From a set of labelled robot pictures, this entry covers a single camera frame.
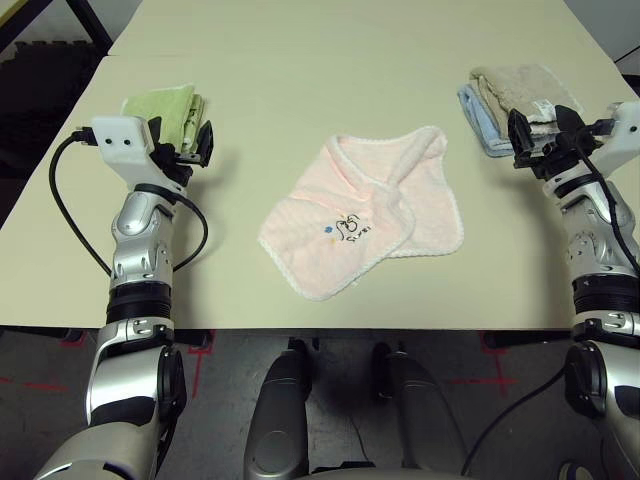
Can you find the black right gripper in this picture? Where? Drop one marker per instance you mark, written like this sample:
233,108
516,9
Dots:
560,155

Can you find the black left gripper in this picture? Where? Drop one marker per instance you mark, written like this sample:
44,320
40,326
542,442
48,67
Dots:
172,162

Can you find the pink towel with duck embroidery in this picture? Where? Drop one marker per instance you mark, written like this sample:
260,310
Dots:
320,250

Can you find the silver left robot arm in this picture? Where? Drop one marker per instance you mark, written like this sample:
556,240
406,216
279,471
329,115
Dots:
135,225

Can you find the folded green towel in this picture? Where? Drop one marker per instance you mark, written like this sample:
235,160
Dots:
160,107

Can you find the folded beige towel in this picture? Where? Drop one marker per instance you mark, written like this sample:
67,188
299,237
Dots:
520,85

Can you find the folded light blue towel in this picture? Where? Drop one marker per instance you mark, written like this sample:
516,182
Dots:
482,120

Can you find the silver left robot leg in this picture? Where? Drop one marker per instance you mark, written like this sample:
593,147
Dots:
277,415

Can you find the silver robot leg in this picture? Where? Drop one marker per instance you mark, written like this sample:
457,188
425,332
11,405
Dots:
277,415
425,410

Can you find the silver right robot leg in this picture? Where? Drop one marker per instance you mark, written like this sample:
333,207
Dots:
425,410

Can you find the white sneaker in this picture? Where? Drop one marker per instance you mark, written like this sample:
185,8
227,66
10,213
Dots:
570,471

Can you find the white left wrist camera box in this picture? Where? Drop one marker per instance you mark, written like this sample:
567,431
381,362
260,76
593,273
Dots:
120,140

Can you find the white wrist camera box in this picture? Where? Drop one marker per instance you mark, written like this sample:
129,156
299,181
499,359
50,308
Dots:
625,135
120,140

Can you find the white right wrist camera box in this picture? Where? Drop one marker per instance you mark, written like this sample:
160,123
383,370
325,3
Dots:
625,135

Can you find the black metal rack frame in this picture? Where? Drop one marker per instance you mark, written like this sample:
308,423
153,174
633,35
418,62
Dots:
97,25

